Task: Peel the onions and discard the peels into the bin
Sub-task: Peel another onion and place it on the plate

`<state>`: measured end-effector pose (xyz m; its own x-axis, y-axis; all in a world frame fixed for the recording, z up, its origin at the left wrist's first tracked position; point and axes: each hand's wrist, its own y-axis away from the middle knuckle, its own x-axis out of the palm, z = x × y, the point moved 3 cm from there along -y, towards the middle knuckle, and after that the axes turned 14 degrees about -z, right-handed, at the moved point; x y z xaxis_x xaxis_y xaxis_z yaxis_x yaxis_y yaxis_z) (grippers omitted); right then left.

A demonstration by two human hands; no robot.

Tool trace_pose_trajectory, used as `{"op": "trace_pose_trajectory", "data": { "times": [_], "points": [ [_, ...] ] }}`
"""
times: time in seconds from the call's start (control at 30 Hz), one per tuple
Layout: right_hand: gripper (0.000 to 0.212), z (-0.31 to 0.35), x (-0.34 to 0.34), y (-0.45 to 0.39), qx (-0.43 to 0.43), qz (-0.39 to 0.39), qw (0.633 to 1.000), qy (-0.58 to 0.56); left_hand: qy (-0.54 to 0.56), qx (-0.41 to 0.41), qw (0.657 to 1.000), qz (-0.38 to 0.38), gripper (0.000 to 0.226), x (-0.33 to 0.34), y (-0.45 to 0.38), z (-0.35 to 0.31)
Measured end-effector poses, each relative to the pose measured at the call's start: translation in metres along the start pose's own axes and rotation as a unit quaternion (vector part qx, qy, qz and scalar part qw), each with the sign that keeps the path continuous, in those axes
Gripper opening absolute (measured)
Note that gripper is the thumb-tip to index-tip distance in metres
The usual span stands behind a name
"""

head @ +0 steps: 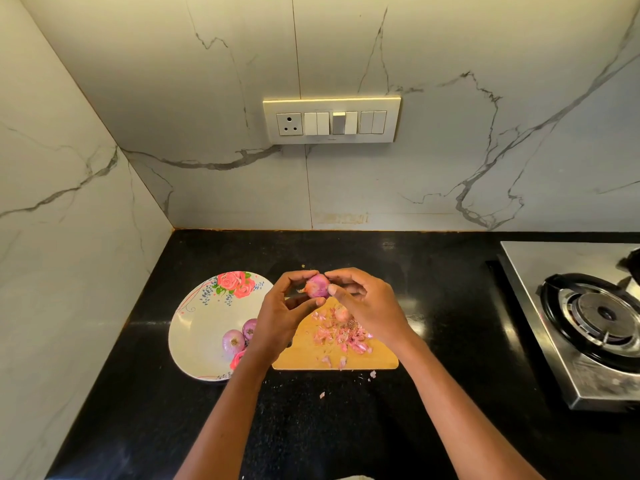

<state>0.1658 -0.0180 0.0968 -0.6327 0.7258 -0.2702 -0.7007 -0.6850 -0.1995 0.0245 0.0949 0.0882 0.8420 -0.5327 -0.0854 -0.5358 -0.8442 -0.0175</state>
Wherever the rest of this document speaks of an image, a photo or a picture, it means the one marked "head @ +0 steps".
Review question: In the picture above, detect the white wall switch panel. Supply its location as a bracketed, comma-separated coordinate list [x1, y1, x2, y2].
[262, 95, 402, 146]

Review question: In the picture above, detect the person's left hand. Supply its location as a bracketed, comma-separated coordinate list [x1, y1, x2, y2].
[245, 269, 327, 368]

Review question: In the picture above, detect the pile of onion peels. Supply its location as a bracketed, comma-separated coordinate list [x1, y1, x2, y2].
[312, 311, 377, 400]

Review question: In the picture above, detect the person's right hand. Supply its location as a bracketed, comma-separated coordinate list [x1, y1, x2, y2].
[325, 267, 423, 358]

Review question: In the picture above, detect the person's right forearm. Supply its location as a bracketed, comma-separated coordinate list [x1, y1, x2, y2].
[392, 339, 546, 480]

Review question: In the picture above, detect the black stone countertop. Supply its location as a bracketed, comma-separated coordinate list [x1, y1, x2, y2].
[45, 229, 640, 480]

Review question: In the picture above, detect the black stove burner grate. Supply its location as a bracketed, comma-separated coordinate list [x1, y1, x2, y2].
[622, 249, 640, 288]
[540, 273, 640, 374]

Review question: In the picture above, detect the white floral plate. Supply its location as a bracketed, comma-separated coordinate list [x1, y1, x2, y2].
[168, 271, 274, 382]

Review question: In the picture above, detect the wooden cutting board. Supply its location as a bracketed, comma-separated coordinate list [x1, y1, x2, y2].
[272, 297, 399, 372]

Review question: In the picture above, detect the stainless steel gas stove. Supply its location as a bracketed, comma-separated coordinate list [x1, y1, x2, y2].
[500, 241, 640, 412]

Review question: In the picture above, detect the person's left forearm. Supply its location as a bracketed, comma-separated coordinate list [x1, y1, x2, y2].
[174, 353, 281, 480]

